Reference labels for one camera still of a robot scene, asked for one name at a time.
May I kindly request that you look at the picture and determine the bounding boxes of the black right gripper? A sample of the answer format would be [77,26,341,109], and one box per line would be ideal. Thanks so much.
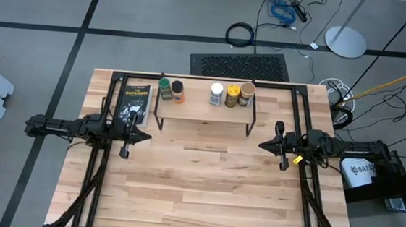
[256,119,307,174]

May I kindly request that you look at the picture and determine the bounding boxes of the coiled black cable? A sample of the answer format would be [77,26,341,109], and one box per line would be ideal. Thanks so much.
[224,20,257,48]

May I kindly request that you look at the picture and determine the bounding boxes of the black paperback book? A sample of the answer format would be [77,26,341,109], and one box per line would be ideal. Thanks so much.
[114,82,153,128]

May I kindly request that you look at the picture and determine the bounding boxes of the black cable bundle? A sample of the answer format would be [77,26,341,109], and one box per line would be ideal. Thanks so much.
[328,104,355,132]

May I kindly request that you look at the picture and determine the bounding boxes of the yellow extension cable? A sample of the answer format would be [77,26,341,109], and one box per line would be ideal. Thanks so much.
[355,60,406,103]

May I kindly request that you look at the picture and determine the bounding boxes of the black perforated floor mat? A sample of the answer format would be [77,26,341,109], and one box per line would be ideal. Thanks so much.
[188,46,292,83]

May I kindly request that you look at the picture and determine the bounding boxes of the white labelled box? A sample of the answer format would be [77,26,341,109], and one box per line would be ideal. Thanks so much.
[338,155,380,190]

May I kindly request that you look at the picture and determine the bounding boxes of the black metal table frame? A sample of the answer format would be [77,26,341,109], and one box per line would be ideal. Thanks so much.
[47,64,364,227]

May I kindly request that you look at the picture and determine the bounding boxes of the coiled blue cable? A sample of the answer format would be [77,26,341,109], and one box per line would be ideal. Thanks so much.
[267,0,299,27]

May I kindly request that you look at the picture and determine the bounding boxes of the black side cart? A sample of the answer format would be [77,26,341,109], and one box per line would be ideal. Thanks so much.
[340,146,406,213]

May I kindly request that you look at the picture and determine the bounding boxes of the green-lid spice jar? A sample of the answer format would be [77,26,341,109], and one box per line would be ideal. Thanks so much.
[157,77,174,102]

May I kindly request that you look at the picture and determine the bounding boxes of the black power strip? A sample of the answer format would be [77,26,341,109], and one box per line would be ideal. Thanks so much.
[289,1,310,24]

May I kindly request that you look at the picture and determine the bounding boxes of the white-lid spice jar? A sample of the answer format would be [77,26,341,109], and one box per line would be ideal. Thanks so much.
[208,82,225,107]

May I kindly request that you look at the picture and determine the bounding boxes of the white round stand base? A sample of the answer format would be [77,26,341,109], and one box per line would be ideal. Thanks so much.
[323,0,372,61]

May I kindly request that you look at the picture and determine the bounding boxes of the coiled white cable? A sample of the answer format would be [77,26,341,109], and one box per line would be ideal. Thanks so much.
[316,77,358,108]

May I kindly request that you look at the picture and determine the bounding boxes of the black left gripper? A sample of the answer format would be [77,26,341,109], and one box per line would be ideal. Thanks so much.
[117,110,154,160]

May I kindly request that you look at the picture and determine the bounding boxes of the yellow-lid spice jar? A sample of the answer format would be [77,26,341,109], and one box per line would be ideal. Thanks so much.
[224,83,242,109]

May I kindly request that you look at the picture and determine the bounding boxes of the black-lid orange spice jar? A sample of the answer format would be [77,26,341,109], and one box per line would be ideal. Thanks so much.
[170,80,187,105]

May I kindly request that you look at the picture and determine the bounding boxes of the tan-lid spice jar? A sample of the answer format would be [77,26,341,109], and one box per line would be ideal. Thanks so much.
[238,81,257,108]

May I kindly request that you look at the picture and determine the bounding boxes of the wooden shelf riser black legs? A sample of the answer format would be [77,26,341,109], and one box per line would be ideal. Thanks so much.
[153,72,260,139]

